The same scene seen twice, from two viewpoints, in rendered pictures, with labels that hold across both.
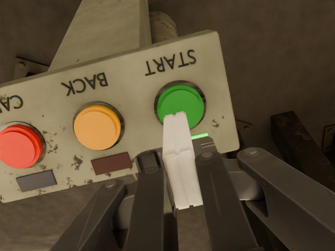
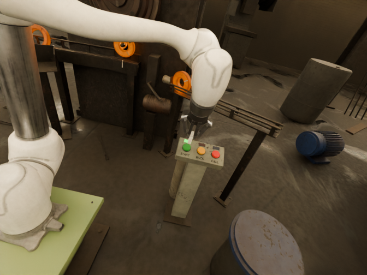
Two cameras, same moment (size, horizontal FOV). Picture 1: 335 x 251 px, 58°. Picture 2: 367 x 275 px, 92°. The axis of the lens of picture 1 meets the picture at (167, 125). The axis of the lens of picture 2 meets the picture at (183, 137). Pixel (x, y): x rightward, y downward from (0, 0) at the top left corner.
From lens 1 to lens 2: 0.63 m
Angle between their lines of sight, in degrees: 15
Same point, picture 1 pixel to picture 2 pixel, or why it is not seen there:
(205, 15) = (158, 189)
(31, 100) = (209, 160)
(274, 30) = (138, 174)
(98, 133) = (201, 149)
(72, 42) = (200, 174)
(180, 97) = (185, 148)
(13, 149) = (216, 154)
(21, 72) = (226, 202)
